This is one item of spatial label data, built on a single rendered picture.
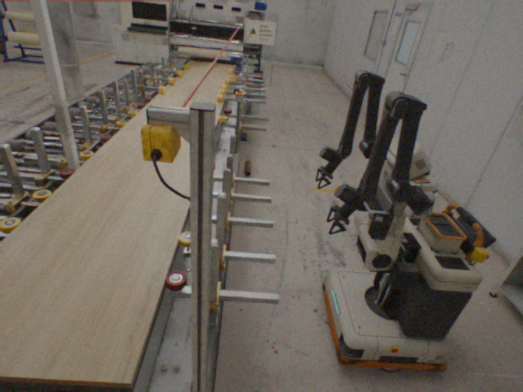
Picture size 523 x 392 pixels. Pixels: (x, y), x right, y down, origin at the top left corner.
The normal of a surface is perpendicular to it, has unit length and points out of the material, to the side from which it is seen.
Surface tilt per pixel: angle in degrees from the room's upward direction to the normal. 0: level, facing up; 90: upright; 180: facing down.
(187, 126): 90
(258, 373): 0
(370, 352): 90
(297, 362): 0
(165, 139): 90
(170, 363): 0
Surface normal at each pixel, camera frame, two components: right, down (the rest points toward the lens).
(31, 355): 0.10, -0.85
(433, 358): 0.00, 0.51
